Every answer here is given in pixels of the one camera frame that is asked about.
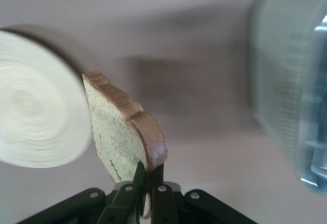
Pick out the chrome and beige toaster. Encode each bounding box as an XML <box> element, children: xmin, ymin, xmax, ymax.
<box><xmin>246</xmin><ymin>0</ymin><xmax>327</xmax><ymax>197</ymax></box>

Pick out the round wooden plate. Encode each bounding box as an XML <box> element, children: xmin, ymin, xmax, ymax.
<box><xmin>0</xmin><ymin>24</ymin><xmax>94</xmax><ymax>169</ymax></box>

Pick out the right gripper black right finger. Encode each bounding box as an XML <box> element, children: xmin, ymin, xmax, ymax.
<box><xmin>150</xmin><ymin>163</ymin><xmax>179</xmax><ymax>224</ymax></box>

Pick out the brown-crusted bread slice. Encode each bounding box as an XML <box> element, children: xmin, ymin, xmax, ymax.
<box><xmin>82</xmin><ymin>71</ymin><xmax>169</xmax><ymax>219</ymax></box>

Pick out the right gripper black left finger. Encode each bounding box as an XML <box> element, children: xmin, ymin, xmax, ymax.
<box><xmin>98</xmin><ymin>161</ymin><xmax>148</xmax><ymax>224</ymax></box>

